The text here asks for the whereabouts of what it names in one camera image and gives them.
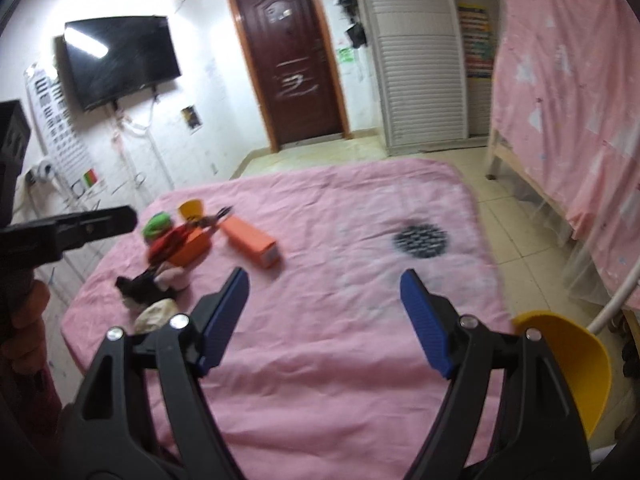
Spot clear plastic bag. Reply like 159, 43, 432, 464
134, 298, 179, 334

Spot long orange box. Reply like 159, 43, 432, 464
219, 214, 281, 269

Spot yellow plastic trash bin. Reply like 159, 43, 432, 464
512, 310, 612, 439

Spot eye chart poster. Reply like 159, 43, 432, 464
25, 63, 99, 200

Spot black white cloth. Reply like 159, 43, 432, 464
115, 263, 190, 311

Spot white metal chair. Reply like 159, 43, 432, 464
587, 259, 640, 335

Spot red knitted sock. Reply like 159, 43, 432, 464
146, 224, 195, 266

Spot small yellow cup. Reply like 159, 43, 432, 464
178, 198, 205, 222

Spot pink tablecloth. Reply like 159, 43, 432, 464
60, 156, 514, 480

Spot pink bed curtain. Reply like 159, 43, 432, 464
491, 0, 639, 304

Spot dark red wooden door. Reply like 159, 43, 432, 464
229, 0, 350, 152

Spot black hanging bag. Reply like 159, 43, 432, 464
337, 0, 368, 50

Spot white louvered wardrobe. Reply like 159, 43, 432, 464
361, 0, 488, 155

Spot white wall cables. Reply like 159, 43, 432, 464
109, 86, 177, 196

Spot black wall television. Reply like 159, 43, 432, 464
63, 15, 181, 112

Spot wooden bed frame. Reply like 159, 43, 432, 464
484, 128, 566, 222

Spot colourful wall poster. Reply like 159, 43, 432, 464
458, 4, 495, 79

